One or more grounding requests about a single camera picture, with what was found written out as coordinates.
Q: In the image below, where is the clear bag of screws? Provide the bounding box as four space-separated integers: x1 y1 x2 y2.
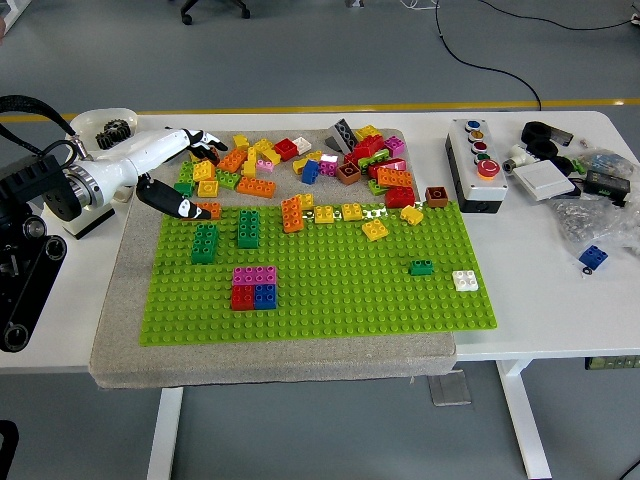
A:
548 194 640 261

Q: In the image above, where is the white table leg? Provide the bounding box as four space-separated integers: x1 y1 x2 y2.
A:
494 359 554 480
147 387 185 480

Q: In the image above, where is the black power adapter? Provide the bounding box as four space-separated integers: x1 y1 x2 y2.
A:
583 169 632 201

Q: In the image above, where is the dark clear plastic case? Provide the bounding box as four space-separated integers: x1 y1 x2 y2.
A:
547 124 575 147

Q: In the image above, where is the black floor cable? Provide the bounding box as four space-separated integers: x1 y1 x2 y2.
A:
477 0 640 30
433 0 543 112

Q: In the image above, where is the grey-brown felt mat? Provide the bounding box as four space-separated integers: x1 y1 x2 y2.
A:
88 128 459 391

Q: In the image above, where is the red curved toy brick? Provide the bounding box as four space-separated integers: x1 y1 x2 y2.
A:
367 157 407 179

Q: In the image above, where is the white plastic tray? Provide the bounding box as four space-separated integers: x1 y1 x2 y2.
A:
68 107 139 151

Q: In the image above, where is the grey sloped toy brick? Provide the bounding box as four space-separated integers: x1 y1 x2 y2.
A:
323 118 360 152

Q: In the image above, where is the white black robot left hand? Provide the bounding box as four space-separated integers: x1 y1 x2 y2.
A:
92 127 230 222

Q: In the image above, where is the white wall switch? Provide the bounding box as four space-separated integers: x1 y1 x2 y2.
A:
513 160 577 202

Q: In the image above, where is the black braided cable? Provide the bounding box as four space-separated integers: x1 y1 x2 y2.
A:
0 419 20 480

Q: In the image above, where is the dark green long toy brick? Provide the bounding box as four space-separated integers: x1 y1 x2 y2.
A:
236 209 261 250
190 223 220 265

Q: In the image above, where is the white square toy brick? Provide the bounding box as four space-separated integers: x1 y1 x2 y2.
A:
451 269 480 293

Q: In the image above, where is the table height control panel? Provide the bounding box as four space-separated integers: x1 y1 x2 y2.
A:
584 354 640 371

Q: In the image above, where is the white push-button control box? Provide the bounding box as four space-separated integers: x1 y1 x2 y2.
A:
444 118 510 215

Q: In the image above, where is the lime green studded baseplate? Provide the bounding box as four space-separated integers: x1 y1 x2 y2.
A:
138 199 500 347

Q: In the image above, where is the grey floor plate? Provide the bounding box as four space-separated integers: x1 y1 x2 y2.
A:
427 372 474 407

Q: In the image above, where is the white pipe fitting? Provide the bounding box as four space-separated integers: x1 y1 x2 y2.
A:
502 144 539 174

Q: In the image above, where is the clear bag of parts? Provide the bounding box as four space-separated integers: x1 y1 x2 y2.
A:
579 147 640 176

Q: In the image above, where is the blue square toy brick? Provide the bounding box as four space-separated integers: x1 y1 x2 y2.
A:
253 283 278 311

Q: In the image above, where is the black office chair base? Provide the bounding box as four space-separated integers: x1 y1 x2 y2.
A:
167 0 251 25

